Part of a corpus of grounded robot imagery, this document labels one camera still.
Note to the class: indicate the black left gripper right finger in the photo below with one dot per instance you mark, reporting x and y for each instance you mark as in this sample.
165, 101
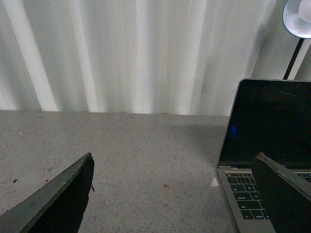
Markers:
286, 196

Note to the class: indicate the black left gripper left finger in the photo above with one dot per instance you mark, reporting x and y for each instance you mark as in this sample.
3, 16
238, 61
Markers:
58, 206

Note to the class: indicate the silver laptop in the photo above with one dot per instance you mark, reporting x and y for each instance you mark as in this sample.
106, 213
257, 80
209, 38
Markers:
271, 117

